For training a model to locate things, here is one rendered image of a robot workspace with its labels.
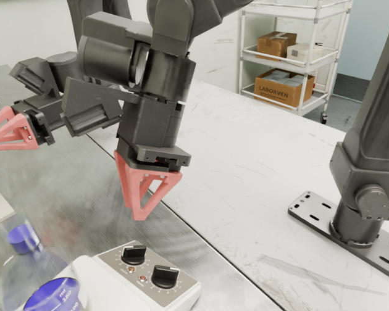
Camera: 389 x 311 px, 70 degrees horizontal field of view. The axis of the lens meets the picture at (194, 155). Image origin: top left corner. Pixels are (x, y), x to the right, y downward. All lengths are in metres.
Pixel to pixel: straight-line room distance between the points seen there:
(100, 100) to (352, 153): 0.31
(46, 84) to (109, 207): 0.25
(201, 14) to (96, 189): 0.43
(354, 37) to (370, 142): 2.83
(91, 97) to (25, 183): 0.43
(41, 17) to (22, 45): 0.17
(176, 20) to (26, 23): 1.47
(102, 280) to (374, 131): 0.35
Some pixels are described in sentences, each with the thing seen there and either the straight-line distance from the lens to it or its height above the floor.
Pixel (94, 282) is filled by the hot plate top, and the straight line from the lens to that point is 0.36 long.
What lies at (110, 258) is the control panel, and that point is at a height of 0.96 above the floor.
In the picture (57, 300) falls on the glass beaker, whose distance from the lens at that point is 0.28.
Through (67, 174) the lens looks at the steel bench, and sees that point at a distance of 0.68.
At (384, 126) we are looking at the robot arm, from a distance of 0.38.
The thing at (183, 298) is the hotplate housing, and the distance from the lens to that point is 0.38.
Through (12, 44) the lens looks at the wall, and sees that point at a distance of 1.71.
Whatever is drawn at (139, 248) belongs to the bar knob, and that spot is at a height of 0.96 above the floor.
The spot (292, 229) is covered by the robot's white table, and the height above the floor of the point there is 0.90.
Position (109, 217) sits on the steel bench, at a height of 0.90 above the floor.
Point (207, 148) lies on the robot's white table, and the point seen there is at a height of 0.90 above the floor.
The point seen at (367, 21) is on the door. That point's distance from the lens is 3.14.
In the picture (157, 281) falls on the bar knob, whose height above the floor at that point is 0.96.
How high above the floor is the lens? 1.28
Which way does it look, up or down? 35 degrees down
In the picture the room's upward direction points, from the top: 4 degrees counter-clockwise
